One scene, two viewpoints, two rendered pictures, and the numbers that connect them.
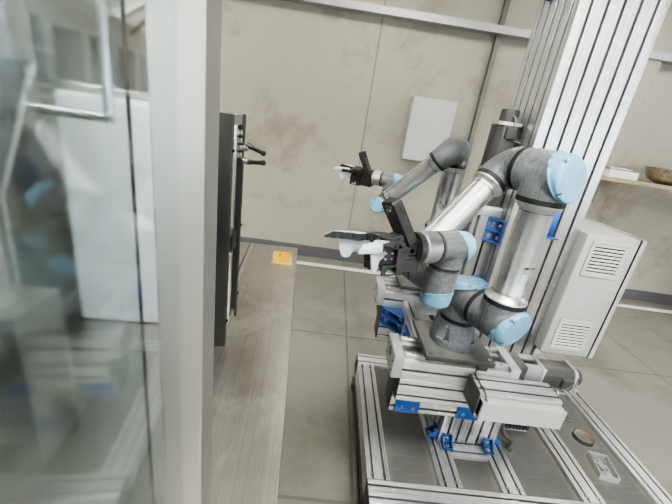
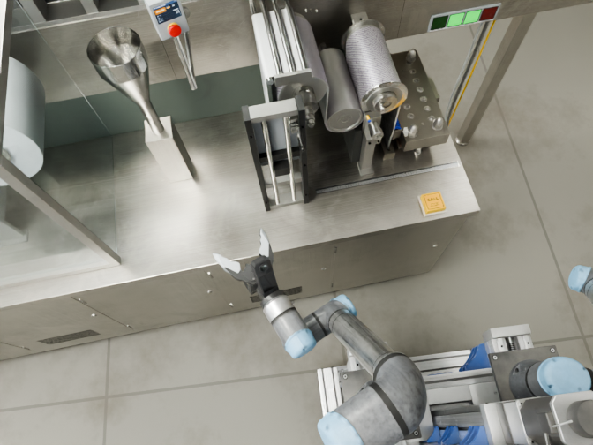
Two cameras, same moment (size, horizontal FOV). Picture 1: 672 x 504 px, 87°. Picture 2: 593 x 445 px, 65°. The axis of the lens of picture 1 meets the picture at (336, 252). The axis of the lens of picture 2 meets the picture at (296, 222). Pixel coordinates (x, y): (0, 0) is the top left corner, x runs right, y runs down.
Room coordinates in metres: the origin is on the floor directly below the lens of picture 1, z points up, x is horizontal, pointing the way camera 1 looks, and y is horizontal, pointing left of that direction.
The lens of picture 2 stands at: (0.85, -0.49, 2.41)
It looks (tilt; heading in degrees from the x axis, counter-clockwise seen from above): 66 degrees down; 92
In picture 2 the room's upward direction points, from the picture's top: 6 degrees counter-clockwise
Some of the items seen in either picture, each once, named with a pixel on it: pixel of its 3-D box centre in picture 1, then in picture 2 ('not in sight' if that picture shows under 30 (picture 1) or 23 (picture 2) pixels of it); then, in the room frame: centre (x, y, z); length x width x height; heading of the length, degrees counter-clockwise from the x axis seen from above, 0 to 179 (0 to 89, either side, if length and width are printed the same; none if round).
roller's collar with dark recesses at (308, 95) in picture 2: not in sight; (304, 101); (0.89, 0.37, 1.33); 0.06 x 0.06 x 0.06; 7
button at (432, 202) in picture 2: (282, 257); (432, 202); (1.32, 0.21, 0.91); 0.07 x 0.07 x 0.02; 7
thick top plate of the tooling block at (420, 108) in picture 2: not in sight; (409, 98); (1.29, 0.61, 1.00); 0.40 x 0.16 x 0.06; 97
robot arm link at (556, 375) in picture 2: not in sight; (560, 380); (1.55, -0.41, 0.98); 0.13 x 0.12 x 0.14; 157
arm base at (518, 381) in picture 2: not in sight; (540, 382); (1.54, -0.41, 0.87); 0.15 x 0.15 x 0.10
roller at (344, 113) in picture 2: not in sight; (335, 89); (1.00, 0.53, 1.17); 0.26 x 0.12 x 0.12; 97
